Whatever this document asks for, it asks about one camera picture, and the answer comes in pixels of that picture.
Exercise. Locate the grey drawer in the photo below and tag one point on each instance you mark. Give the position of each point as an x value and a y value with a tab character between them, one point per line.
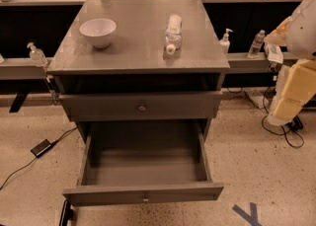
153	161
179	105

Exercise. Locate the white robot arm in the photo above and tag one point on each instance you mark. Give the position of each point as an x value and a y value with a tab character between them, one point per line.
295	85

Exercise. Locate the grey top drawer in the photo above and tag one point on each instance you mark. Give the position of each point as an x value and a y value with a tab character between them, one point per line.
179	105

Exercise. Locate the grey wooden drawer cabinet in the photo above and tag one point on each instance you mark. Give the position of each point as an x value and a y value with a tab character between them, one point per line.
136	60

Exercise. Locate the clear plastic bottle lying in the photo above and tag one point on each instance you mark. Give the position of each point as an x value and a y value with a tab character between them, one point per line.
173	34

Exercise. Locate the white pump bottle right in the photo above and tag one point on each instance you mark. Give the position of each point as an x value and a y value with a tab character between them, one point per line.
225	42

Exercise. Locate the white ceramic bowl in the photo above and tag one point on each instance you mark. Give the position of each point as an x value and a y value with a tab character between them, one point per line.
98	32

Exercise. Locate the clear standing water bottle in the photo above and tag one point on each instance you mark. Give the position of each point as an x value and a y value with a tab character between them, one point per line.
256	44

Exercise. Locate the black power adapter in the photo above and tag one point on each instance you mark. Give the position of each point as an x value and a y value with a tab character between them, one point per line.
41	148

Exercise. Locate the white crumpled packet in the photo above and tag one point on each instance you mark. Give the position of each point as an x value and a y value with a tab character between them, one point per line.
273	53

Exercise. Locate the clear pump bottle left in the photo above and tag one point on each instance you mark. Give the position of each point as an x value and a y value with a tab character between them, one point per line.
36	55

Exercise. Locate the black power brick right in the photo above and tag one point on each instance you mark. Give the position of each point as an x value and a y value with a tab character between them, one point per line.
295	124

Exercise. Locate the black object on floor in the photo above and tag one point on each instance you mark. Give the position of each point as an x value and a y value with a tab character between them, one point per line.
66	213

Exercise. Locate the grey metal rail shelf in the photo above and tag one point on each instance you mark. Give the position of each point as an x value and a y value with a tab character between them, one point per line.
23	68

